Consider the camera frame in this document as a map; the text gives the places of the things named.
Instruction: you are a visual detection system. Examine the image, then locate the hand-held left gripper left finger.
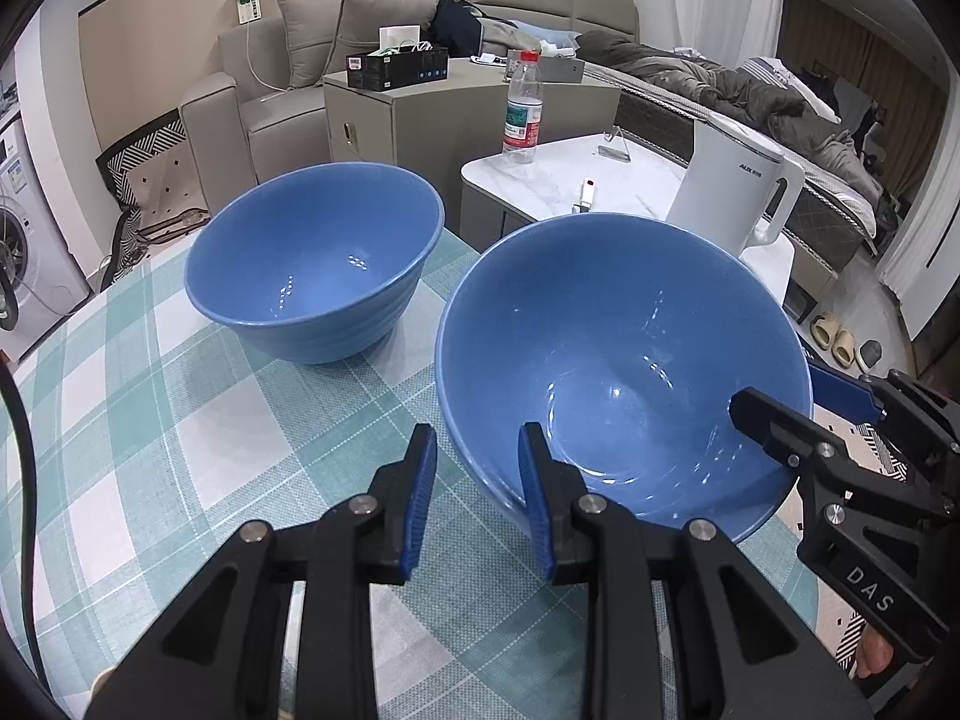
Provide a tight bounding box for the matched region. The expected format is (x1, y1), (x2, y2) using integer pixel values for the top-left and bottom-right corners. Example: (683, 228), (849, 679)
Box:
(86, 424), (438, 720)

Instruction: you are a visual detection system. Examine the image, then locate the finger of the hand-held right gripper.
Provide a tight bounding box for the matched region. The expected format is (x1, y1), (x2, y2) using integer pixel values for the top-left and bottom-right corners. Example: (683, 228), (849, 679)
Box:
(810, 364), (960, 500)
(731, 387), (957, 533)

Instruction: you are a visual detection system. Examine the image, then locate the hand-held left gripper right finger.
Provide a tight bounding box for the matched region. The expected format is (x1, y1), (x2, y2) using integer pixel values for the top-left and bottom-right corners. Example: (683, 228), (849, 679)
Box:
(517, 421), (875, 720)

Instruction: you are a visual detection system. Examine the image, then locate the large blue bowl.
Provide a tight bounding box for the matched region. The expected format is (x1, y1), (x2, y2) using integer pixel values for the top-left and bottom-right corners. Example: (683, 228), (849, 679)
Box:
(435, 212), (815, 547)

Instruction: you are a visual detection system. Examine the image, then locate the person's right hand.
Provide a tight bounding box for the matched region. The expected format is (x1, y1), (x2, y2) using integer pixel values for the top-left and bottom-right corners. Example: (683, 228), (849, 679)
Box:
(855, 626), (897, 680)

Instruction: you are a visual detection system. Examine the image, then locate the bed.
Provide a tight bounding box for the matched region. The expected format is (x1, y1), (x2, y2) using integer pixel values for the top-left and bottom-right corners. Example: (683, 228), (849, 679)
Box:
(577, 30), (897, 275)

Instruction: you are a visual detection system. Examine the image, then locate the white electric kettle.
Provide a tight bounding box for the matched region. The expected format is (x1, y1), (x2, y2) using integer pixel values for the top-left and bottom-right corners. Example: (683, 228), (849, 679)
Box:
(666, 116), (807, 256)

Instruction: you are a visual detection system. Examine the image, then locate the teal checked tablecloth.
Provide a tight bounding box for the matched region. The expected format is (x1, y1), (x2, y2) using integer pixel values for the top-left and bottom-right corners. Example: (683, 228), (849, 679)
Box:
(0, 225), (826, 720)

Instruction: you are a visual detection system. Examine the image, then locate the white marble side table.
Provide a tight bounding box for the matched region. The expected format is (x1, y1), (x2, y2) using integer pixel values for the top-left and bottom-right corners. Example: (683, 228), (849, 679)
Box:
(459, 133), (796, 301)

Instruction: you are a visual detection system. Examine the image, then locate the grey duvet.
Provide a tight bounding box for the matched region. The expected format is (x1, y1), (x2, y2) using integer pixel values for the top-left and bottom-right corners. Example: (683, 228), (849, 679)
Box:
(577, 30), (886, 203)

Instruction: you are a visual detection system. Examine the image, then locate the brown curtain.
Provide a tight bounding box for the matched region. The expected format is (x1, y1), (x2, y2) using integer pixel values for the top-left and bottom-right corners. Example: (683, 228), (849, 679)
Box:
(780, 0), (938, 91)

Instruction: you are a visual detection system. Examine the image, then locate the grey side cabinet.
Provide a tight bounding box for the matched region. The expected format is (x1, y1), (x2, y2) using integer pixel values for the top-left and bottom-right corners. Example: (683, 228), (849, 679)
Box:
(322, 60), (623, 233)

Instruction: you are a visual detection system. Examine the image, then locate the clear water bottle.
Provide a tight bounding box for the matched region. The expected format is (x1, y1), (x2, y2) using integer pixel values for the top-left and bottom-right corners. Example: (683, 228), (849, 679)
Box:
(501, 50), (542, 164)

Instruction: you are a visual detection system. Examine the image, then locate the black box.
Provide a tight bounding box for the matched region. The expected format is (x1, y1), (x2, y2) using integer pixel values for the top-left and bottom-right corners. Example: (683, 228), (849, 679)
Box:
(345, 47), (451, 92)

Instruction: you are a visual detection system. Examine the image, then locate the grey sofa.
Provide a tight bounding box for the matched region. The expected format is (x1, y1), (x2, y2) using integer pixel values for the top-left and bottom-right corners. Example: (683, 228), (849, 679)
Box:
(178, 0), (638, 203)

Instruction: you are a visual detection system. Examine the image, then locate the white washing machine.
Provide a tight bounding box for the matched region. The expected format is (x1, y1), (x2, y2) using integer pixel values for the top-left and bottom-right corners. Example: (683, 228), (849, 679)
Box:
(0, 105), (91, 365)

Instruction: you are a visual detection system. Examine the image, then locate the dark navy bag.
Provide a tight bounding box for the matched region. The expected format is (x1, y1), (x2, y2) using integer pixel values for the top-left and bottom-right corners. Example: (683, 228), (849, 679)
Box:
(431, 0), (488, 57)

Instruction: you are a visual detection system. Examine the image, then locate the grey cushion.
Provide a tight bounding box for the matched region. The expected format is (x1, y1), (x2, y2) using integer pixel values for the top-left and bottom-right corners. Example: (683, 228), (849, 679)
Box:
(277, 0), (346, 91)
(322, 0), (451, 83)

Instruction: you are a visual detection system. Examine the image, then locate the black cable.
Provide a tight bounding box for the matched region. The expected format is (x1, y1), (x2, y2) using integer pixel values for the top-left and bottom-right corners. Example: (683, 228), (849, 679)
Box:
(0, 364), (50, 691)

